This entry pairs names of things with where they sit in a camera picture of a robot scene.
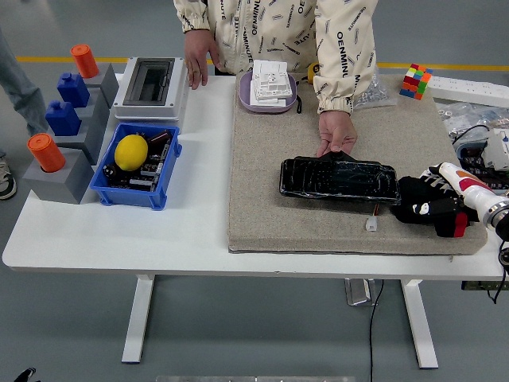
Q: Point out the orange cylinder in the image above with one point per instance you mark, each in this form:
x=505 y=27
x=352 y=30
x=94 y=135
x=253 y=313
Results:
x=84 y=59
x=45 y=153

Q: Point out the colourful puzzle cube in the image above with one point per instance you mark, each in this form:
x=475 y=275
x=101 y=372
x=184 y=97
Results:
x=415 y=81

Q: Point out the yellow tape measure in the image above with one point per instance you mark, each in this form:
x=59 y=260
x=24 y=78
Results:
x=312 y=73

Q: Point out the green circuit board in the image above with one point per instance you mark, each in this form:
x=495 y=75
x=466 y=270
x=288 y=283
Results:
x=473 y=285

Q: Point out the white power strip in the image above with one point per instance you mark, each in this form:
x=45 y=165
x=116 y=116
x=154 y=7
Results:
x=457 y=85

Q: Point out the silver metal bracket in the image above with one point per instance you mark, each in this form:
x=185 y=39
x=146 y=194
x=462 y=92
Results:
x=358 y=292

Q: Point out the yellow lemon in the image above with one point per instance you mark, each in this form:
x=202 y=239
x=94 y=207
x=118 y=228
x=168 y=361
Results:
x=131 y=153

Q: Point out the grey electrical enclosure box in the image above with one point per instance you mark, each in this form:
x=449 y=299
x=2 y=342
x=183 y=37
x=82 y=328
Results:
x=179 y=99

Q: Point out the grey block holder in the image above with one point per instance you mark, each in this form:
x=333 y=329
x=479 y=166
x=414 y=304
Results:
x=93 y=139
x=99 y=105
x=59 y=185
x=109 y=81

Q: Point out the person's right hand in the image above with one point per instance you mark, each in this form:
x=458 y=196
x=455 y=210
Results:
x=196 y=55

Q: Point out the person's left hand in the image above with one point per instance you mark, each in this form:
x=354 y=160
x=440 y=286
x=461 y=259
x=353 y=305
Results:
x=336 y=127

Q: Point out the white socket plate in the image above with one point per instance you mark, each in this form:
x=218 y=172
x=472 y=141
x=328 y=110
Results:
x=270 y=103
x=272 y=73

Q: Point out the blue block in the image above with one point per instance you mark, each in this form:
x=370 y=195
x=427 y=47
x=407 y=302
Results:
x=63 y=119
x=73 y=90

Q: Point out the blue plastic bin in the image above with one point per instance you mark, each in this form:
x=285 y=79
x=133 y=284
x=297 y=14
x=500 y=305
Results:
x=127 y=199

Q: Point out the pale blue rimmed plate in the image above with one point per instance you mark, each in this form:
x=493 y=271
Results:
x=461 y=150

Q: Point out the person's left forearm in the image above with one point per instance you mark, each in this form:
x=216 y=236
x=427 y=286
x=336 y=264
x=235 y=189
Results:
x=338 y=83

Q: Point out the grey-brown mat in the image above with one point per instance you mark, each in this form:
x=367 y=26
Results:
x=278 y=179

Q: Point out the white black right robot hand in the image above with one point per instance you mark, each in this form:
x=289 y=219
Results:
x=461 y=181

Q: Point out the white device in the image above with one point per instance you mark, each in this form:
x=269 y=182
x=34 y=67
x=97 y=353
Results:
x=497 y=151

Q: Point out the clear bag of washers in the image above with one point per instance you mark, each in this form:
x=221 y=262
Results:
x=457 y=113

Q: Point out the clear bag of metal nuts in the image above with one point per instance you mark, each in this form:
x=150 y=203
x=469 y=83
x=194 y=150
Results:
x=378 y=95

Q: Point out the glossy black panel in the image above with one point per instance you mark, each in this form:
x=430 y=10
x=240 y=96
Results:
x=338 y=183

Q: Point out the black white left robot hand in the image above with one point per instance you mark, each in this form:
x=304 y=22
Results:
x=26 y=376

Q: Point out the person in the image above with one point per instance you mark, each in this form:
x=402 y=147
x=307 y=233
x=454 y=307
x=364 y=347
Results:
x=270 y=32
x=20 y=87

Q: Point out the white table leg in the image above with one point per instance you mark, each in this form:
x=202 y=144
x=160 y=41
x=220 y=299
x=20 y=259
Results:
x=417 y=318
x=137 y=318

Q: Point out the person's right forearm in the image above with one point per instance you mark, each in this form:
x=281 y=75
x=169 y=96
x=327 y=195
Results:
x=193 y=16

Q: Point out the purple tray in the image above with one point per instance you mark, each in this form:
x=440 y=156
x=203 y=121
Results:
x=244 y=95

